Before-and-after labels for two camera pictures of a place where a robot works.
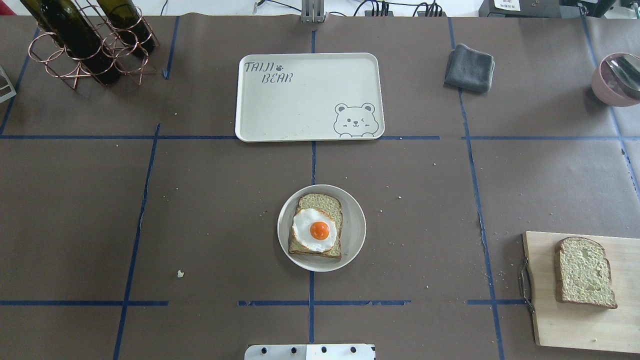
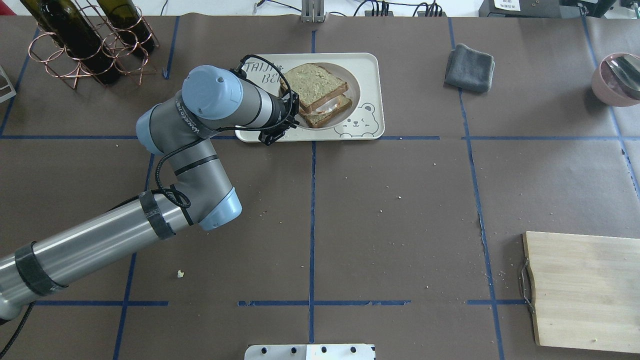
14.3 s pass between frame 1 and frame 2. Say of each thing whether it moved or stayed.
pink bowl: stayed
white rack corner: stayed
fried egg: moved
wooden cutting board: stayed
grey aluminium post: stayed
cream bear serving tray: stayed
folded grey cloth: stayed
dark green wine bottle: stayed
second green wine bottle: stayed
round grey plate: moved
